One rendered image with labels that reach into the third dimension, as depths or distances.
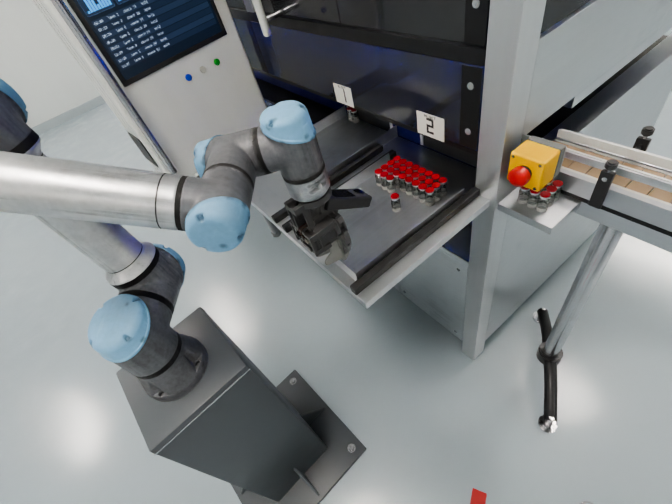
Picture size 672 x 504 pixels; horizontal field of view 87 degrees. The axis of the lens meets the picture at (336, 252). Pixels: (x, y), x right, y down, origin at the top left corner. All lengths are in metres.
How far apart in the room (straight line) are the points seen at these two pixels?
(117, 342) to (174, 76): 0.94
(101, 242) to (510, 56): 0.80
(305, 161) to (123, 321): 0.46
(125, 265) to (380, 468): 1.13
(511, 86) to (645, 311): 1.37
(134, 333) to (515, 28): 0.84
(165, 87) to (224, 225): 1.01
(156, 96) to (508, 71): 1.08
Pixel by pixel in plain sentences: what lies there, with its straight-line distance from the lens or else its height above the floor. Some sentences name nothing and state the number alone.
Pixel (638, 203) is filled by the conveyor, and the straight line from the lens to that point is 0.91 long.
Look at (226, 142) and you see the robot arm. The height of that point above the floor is 1.25.
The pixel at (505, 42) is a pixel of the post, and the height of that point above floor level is 1.23.
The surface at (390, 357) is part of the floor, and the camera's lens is 1.65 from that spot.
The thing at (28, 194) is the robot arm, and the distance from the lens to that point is 0.56.
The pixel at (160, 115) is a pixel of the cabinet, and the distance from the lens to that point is 1.43.
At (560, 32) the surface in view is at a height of 1.20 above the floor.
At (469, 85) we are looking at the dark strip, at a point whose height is 1.14.
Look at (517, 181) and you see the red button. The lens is 0.80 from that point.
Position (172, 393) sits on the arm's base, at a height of 0.82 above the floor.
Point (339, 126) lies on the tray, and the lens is 1.30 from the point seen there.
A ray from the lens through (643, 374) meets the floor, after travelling 1.79.
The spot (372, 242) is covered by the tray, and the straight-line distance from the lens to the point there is 0.84.
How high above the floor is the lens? 1.50
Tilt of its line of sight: 47 degrees down
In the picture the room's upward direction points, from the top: 19 degrees counter-clockwise
